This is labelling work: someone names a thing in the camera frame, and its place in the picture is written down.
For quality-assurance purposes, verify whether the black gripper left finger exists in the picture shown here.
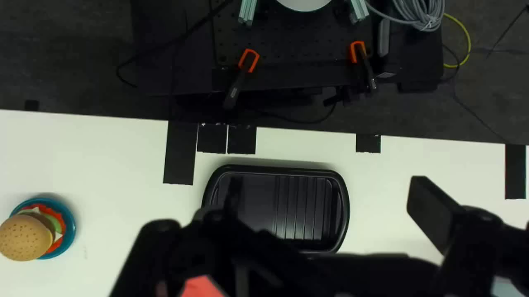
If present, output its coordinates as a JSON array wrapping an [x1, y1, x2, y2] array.
[[110, 206, 288, 297]]

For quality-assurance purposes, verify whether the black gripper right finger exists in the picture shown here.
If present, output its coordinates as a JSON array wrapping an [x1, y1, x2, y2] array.
[[406, 175, 529, 297]]

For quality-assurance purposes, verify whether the orange shirt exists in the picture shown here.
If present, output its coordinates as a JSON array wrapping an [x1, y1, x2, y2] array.
[[179, 275, 225, 297]]

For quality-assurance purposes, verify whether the long black tape strip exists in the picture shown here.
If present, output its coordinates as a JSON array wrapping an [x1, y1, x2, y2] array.
[[163, 119, 199, 186], [505, 143, 528, 201]]

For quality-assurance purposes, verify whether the short black tape piece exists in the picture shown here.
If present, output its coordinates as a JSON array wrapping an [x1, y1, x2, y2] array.
[[196, 122, 230, 155], [227, 124, 259, 157], [354, 132, 383, 155]]

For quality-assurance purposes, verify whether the black plastic tray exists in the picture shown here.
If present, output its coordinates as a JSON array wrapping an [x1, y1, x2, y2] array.
[[202, 163, 353, 254]]

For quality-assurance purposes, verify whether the toy burger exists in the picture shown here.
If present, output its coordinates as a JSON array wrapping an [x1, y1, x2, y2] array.
[[0, 203, 70, 262]]

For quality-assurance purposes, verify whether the orange-handled black clamp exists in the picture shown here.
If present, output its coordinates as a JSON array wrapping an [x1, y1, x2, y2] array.
[[348, 39, 383, 92], [222, 48, 263, 110]]

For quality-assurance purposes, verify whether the thin black floor cable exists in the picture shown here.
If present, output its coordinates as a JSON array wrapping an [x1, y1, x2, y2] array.
[[115, 0, 237, 92]]

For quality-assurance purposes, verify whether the yellow cable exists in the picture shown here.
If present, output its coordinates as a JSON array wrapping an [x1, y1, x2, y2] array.
[[440, 11, 475, 71]]

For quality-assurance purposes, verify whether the grey clamp handle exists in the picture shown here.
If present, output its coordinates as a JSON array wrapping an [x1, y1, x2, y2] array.
[[378, 18, 394, 58]]

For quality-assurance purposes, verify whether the white coiled cable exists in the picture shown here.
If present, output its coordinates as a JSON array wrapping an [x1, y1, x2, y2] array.
[[364, 0, 447, 33]]

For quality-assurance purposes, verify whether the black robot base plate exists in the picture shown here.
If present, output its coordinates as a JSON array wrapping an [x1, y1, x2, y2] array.
[[131, 0, 445, 97]]

